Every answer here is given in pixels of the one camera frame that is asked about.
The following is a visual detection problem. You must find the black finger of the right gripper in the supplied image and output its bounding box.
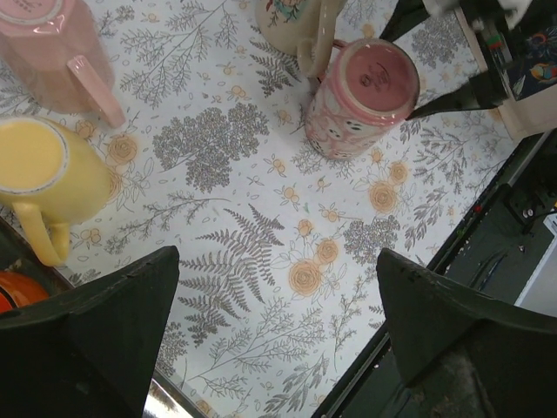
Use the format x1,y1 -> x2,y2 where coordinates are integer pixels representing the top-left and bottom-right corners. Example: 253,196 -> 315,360
408,71 -> 508,120
379,0 -> 430,39

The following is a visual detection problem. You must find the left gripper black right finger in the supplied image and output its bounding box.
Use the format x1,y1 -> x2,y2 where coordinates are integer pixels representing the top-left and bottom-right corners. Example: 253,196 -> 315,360
377,249 -> 556,417

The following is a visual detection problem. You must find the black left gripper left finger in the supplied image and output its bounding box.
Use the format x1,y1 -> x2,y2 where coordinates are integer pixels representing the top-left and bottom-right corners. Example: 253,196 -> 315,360
1,246 -> 179,417

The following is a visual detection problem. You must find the pink floral mug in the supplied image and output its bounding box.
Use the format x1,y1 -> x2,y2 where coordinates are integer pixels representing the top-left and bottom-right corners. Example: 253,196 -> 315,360
305,38 -> 419,160

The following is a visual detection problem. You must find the orange mug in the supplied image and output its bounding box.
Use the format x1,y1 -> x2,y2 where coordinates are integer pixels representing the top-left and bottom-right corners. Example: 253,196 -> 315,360
0,271 -> 49,314

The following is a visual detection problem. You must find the cream floral mug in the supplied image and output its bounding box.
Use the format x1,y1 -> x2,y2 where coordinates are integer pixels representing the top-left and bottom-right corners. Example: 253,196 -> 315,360
255,0 -> 346,78

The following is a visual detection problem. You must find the yellow mug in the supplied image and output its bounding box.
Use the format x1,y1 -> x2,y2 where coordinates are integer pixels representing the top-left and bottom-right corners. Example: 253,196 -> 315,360
1,117 -> 111,266

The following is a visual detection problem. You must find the light pink ribbed mug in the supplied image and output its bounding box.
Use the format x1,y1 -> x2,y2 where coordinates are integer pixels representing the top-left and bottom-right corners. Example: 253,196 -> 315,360
1,0 -> 125,128

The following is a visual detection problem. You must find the cream canvas tote bag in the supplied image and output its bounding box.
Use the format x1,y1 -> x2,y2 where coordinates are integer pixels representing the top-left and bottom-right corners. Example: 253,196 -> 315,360
456,1 -> 556,140

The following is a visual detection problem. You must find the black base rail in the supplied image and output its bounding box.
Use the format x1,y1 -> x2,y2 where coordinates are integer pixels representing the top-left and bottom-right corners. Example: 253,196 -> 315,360
316,131 -> 556,417

